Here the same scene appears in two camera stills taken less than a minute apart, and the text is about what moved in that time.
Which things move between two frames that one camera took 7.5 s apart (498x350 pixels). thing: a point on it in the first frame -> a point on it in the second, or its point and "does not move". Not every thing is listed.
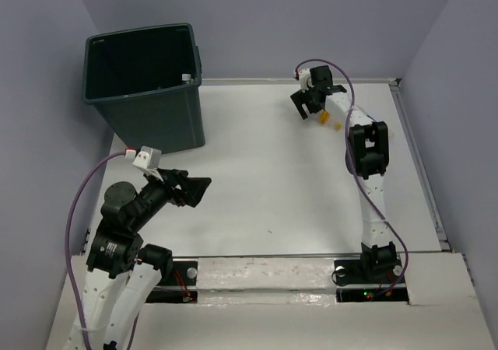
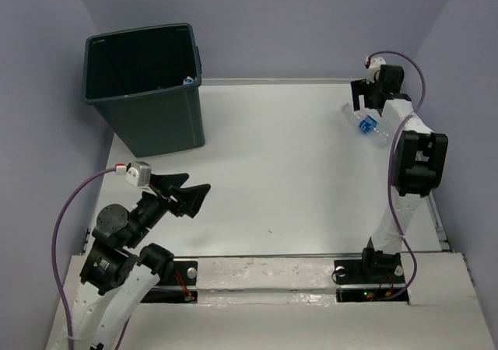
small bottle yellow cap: [325, 117] -> [188, 80]
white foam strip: [226, 281] does not move
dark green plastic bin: [145, 83] does not move
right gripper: [300, 97] -> [359, 87]
